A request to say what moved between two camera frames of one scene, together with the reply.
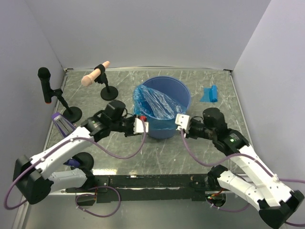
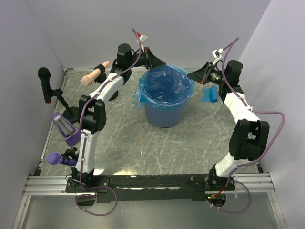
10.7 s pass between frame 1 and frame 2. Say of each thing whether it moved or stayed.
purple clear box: stayed
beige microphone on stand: stayed
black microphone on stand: stayed
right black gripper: moved
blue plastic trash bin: moved
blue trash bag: moved
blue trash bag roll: stayed
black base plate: stayed
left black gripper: moved
